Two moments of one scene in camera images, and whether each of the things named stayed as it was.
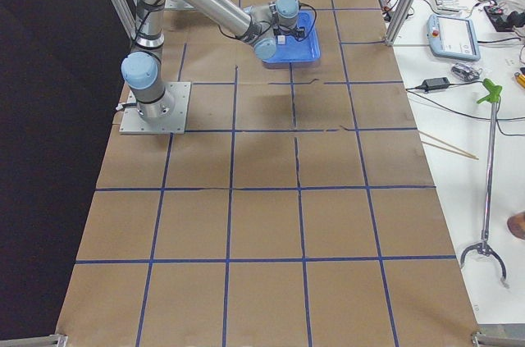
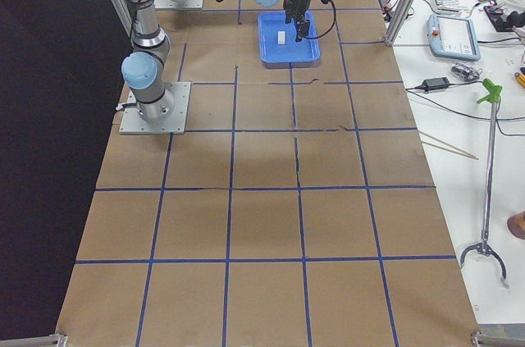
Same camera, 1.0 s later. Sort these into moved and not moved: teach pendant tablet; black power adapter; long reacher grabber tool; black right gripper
Moved: black right gripper
Not moved: teach pendant tablet; black power adapter; long reacher grabber tool
